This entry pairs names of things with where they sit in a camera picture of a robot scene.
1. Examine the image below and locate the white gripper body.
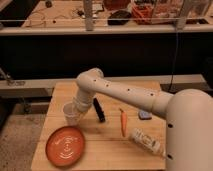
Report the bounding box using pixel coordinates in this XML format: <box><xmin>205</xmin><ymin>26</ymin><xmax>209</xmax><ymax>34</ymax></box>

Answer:
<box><xmin>73</xmin><ymin>90</ymin><xmax>93</xmax><ymax>117</ymax></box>

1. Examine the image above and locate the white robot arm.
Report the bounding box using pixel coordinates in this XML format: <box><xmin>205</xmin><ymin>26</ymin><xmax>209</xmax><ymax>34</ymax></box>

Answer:
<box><xmin>74</xmin><ymin>68</ymin><xmax>213</xmax><ymax>171</ymax></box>

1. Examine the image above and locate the orange ceramic bowl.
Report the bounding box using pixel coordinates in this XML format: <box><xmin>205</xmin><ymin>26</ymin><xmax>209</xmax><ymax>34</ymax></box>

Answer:
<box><xmin>45</xmin><ymin>126</ymin><xmax>85</xmax><ymax>167</ymax></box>

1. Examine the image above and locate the black rectangular bar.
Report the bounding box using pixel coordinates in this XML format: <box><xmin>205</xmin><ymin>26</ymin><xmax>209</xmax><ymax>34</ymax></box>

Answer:
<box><xmin>93</xmin><ymin>98</ymin><xmax>105</xmax><ymax>122</ymax></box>

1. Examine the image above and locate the orange carrot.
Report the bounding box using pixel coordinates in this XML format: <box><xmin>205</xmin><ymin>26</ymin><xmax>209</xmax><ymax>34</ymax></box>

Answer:
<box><xmin>120</xmin><ymin>108</ymin><xmax>127</xmax><ymax>137</ymax></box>

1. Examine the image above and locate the small blue grey sponge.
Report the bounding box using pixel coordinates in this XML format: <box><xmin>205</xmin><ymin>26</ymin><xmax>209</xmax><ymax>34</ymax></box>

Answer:
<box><xmin>138</xmin><ymin>110</ymin><xmax>152</xmax><ymax>120</ymax></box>

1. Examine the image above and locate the clear plastic bottle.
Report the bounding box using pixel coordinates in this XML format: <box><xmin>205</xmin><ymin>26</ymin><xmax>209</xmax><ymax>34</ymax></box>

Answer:
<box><xmin>129</xmin><ymin>128</ymin><xmax>165</xmax><ymax>157</ymax></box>

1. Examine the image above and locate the black bag on shelf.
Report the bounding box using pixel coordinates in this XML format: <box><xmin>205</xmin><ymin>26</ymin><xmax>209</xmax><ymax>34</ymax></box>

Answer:
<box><xmin>107</xmin><ymin>10</ymin><xmax>131</xmax><ymax>25</ymax></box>

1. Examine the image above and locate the orange crate on shelf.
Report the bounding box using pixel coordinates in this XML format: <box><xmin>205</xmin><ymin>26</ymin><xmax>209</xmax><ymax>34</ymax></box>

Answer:
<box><xmin>131</xmin><ymin>5</ymin><xmax>153</xmax><ymax>24</ymax></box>

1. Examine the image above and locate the white vertical post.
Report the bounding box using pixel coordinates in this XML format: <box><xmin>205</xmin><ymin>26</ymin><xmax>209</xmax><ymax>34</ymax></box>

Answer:
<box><xmin>83</xmin><ymin>0</ymin><xmax>93</xmax><ymax>31</ymax></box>

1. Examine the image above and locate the black hanging cable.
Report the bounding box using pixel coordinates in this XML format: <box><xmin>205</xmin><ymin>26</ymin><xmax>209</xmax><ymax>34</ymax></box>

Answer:
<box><xmin>167</xmin><ymin>23</ymin><xmax>180</xmax><ymax>93</ymax></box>

